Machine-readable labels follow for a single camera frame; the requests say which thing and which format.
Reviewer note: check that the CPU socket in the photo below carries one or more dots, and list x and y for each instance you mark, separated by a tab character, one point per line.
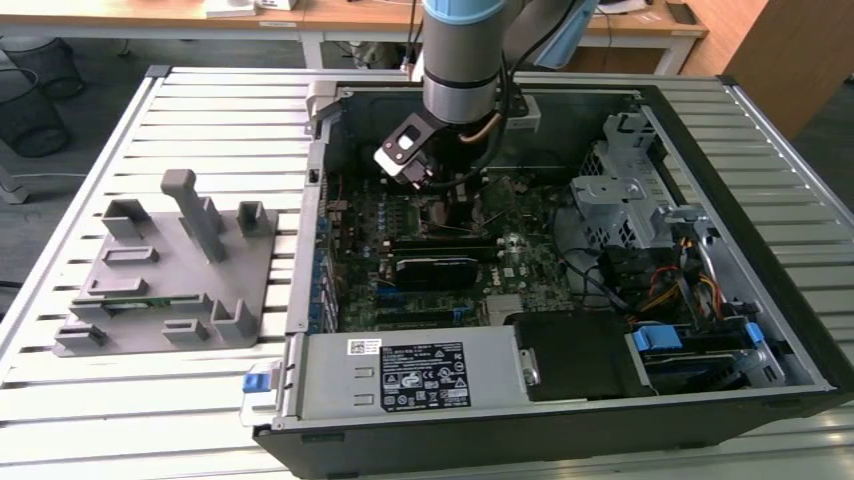
434	215

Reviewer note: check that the RAM slot black clips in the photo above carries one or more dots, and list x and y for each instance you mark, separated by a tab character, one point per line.
441	238

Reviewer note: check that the RAM slot white clips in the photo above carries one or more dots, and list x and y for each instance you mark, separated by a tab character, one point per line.
441	244

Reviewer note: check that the silver drive cage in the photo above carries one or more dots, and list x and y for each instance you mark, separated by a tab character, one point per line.
601	200

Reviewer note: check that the black graphics card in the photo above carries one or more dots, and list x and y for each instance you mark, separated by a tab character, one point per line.
434	275

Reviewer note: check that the green motherboard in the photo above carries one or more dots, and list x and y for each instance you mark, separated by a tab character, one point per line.
534	270

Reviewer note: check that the blue expansion slot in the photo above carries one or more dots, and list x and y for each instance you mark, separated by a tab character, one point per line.
391	290

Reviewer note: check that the silver chipset heatsink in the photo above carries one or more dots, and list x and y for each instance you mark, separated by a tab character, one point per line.
506	310

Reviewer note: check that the black expansion slot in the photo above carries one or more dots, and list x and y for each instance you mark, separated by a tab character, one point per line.
414	319

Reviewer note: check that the black plastic fan shroud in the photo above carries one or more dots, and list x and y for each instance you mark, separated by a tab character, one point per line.
574	350

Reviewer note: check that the white box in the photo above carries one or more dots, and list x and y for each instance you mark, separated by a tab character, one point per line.
230	9

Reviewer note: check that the blue disk carrier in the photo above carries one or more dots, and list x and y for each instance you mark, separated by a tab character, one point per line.
657	340

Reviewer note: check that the grey power supply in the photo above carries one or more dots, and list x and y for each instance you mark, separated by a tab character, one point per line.
334	375

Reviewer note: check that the grey parts rack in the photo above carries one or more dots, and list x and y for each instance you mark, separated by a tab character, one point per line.
174	280

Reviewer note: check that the wooden cabinet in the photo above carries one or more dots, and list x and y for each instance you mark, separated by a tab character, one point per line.
788	60

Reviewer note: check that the green RAM stick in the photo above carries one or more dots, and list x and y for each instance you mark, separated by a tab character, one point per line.
160	301

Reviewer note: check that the blue case latch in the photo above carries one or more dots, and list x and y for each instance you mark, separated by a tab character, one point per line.
256	382

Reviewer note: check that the wooden office desk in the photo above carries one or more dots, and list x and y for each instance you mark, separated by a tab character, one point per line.
134	20

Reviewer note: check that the black PC case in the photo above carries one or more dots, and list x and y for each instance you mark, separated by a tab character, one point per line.
467	445

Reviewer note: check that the silver disk bay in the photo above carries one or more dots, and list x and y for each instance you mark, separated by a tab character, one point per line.
768	365

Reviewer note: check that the black mesh waste bin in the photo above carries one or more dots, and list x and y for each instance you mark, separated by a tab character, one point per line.
34	125
60	65

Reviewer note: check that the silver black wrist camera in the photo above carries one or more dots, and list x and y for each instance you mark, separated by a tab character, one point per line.
403	145

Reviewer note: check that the small grey wrist camera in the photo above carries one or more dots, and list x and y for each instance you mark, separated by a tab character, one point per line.
523	117

